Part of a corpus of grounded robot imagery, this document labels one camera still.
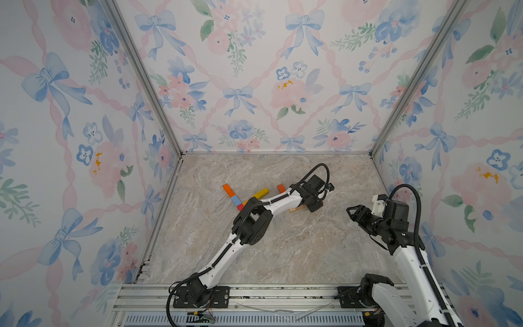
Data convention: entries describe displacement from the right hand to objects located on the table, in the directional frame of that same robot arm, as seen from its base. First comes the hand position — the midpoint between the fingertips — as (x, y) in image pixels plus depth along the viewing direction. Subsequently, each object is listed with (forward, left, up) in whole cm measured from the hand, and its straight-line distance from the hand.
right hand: (353, 212), depth 81 cm
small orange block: (+19, +54, -12) cm, 58 cm away
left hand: (+13, +9, -12) cm, 20 cm away
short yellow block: (-7, +41, +18) cm, 45 cm away
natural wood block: (+8, +21, -12) cm, 25 cm away
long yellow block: (+17, +37, -13) cm, 43 cm away
